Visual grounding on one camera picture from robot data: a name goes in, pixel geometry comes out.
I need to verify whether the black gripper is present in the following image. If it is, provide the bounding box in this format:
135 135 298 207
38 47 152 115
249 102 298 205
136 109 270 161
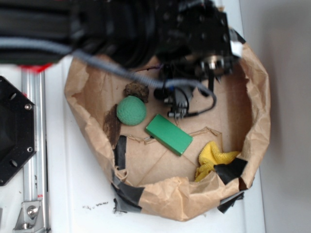
155 0 242 119

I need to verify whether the green rectangular block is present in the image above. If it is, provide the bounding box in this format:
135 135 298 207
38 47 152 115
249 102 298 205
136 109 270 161
145 114 193 156

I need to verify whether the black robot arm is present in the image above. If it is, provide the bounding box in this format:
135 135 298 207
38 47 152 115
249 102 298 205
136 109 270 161
0 0 243 118

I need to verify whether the brown rock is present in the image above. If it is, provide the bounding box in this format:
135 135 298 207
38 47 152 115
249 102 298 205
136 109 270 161
123 82 149 102

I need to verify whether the green dimpled ball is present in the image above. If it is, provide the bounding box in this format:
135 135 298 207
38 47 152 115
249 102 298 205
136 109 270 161
117 96 147 126

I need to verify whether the yellow cloth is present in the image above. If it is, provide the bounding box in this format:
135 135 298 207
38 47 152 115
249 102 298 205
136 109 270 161
194 141 241 182

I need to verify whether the brown bark piece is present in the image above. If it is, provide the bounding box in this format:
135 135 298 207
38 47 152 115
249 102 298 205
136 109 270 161
103 104 121 149

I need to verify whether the brown paper bag bin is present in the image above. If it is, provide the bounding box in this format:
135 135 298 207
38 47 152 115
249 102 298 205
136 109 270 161
65 44 271 221

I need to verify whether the aluminium rail frame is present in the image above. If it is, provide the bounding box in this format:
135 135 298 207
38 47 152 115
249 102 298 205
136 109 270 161
13 70 51 233

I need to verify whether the grey braided cable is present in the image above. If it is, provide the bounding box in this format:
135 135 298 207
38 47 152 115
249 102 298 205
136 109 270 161
0 37 218 116

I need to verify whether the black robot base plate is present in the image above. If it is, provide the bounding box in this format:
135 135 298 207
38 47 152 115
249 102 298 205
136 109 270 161
0 76 35 186

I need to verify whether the metal corner bracket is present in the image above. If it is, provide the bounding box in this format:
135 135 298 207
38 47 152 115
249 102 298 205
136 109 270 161
12 200 46 233

